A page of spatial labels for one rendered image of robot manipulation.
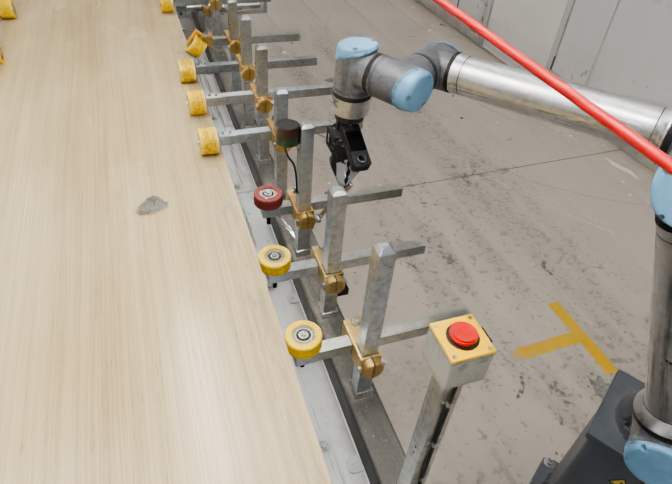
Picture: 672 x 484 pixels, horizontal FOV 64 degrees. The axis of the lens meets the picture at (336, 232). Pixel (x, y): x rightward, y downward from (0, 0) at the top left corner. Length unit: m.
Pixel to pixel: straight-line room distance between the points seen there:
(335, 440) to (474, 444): 0.89
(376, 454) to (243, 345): 0.37
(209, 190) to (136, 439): 0.73
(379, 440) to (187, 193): 0.81
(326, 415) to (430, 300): 1.25
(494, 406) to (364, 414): 1.03
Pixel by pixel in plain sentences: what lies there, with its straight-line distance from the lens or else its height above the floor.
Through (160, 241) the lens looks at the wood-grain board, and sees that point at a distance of 1.39.
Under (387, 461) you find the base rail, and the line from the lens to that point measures 1.25.
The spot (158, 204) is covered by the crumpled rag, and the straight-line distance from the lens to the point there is 1.49.
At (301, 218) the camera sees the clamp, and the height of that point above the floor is 0.86.
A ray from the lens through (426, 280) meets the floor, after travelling 2.60.
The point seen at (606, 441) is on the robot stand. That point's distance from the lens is 1.57.
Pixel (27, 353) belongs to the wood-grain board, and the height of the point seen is 0.90.
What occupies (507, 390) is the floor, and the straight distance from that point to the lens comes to 2.31.
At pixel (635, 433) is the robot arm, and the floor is 0.81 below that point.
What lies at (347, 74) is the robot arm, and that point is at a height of 1.32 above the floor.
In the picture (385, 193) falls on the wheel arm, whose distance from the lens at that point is 1.63.
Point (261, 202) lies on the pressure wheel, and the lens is 1.48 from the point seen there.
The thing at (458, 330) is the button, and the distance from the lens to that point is 0.77.
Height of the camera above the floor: 1.81
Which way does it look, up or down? 41 degrees down
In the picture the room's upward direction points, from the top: 5 degrees clockwise
